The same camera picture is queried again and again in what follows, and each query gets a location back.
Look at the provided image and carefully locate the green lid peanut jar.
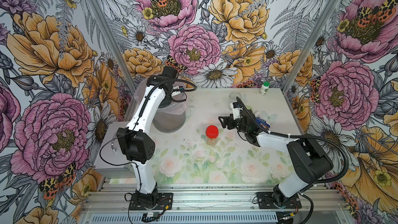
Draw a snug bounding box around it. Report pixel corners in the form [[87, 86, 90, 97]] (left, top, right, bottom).
[[228, 92, 241, 110]]

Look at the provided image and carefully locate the mesh bin with pink bag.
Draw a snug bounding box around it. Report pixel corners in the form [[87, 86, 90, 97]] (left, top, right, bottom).
[[134, 79, 187, 133]]

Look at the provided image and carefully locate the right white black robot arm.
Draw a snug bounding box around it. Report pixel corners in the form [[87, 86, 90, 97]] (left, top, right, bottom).
[[218, 114, 333, 208]]

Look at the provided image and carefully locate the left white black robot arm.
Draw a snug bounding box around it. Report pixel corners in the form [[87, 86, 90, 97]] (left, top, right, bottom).
[[117, 66, 178, 209]]

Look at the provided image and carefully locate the blue gauze bandage packet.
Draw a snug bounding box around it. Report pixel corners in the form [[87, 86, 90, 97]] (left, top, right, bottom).
[[256, 117, 270, 130]]

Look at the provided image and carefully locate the red lid peanut jar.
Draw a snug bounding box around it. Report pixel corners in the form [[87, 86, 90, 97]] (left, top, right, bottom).
[[205, 125, 219, 146]]

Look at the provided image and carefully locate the white bottle green cap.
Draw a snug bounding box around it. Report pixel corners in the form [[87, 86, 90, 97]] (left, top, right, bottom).
[[259, 82, 270, 95]]

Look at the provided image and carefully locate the silver aluminium case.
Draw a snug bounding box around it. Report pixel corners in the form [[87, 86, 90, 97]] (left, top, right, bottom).
[[94, 121, 135, 179]]

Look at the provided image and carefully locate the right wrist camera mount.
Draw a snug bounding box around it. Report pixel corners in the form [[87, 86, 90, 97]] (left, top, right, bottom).
[[232, 107, 241, 120]]

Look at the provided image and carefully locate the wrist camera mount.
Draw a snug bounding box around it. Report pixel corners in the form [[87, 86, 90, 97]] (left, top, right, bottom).
[[232, 107, 241, 120], [172, 82, 186, 96]]

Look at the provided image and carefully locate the left black cable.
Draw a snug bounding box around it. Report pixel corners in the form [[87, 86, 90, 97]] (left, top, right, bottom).
[[99, 78, 198, 194]]

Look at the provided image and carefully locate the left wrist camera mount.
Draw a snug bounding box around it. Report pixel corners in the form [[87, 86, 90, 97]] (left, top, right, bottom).
[[172, 82, 186, 96]]

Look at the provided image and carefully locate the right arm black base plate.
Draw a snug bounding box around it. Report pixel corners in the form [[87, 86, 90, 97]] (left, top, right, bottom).
[[256, 191, 302, 209]]

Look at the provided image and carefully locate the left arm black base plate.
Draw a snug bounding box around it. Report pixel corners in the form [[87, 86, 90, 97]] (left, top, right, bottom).
[[129, 192, 174, 211]]

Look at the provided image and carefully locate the right black corrugated cable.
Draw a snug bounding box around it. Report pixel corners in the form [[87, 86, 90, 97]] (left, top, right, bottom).
[[236, 96, 349, 224]]

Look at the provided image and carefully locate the left aluminium corner post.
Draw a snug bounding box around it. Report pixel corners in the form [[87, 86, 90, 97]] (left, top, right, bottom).
[[86, 0, 137, 94]]

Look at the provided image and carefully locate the aluminium corner post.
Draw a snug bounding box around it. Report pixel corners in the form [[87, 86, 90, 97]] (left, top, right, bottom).
[[86, 0, 137, 94], [282, 0, 341, 93]]

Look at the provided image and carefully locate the aluminium rail frame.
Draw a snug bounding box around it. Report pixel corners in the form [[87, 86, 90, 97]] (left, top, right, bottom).
[[79, 179, 355, 224]]

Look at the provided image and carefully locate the right aluminium corner post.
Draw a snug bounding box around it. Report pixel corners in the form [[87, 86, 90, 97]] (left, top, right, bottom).
[[282, 0, 341, 93]]

